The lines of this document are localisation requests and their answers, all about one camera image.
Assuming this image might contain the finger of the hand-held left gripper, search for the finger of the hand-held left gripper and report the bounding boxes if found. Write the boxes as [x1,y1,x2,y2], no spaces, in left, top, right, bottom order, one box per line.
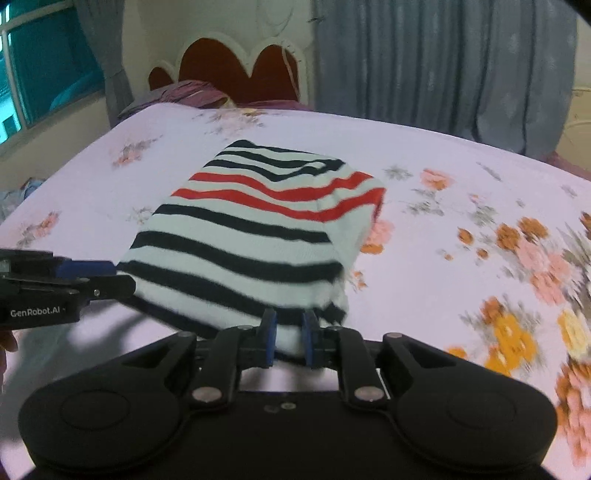
[53,258,117,278]
[69,274,137,302]

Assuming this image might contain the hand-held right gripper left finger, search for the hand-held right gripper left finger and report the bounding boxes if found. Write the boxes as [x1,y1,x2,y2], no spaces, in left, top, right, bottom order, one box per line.
[124,308,279,408]

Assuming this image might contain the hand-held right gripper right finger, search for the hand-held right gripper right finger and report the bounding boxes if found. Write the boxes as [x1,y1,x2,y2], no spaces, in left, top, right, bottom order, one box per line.
[302,310,457,412]

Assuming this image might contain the striped shirt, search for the striped shirt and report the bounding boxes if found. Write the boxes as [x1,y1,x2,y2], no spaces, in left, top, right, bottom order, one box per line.
[115,138,387,361]

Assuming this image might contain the person's left hand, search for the person's left hand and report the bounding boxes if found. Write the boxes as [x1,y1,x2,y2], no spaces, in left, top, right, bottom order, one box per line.
[0,329,20,398]

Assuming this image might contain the blue cloth pile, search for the blue cloth pile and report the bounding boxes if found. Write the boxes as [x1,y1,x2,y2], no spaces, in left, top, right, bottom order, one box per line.
[0,178,47,223]

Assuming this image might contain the floral bed sheet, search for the floral bed sheet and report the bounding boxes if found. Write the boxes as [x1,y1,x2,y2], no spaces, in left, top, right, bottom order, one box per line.
[0,102,591,480]

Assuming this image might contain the purple pillow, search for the purple pillow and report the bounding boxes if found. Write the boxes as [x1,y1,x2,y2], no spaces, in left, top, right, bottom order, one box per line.
[117,79,315,123]

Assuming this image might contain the teal window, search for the teal window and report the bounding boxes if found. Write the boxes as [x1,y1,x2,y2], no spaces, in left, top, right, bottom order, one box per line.
[0,0,105,147]

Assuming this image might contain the narrow grey curtain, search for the narrow grey curtain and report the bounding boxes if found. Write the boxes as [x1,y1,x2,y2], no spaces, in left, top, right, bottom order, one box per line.
[74,0,136,128]

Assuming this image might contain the red and white headboard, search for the red and white headboard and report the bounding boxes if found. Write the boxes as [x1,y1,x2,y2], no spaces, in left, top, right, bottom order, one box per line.
[148,31,308,105]

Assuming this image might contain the wide grey curtain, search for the wide grey curtain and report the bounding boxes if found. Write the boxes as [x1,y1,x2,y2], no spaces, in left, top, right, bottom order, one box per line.
[311,0,579,160]

